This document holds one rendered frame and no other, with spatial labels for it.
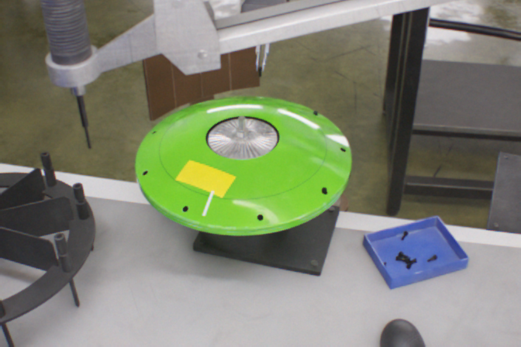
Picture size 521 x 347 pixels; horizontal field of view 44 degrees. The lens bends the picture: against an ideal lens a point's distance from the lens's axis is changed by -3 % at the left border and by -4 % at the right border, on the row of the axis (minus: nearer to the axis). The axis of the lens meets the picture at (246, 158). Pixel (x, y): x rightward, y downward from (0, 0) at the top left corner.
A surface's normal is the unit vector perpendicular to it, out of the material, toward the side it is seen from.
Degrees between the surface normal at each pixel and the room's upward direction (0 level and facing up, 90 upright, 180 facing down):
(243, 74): 90
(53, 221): 86
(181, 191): 23
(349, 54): 0
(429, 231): 0
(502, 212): 0
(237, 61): 90
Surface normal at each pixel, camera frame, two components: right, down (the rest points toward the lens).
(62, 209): 0.33, 0.51
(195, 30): 0.12, 0.60
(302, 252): -0.03, -0.79
